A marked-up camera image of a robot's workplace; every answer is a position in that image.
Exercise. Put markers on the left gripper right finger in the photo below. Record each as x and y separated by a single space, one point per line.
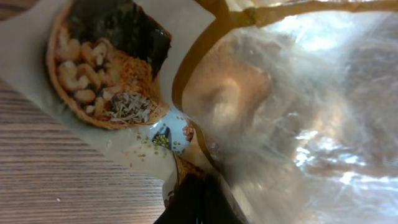
216 209

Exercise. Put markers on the snack packet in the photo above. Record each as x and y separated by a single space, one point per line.
291 104

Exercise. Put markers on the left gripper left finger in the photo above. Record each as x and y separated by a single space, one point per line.
183 209

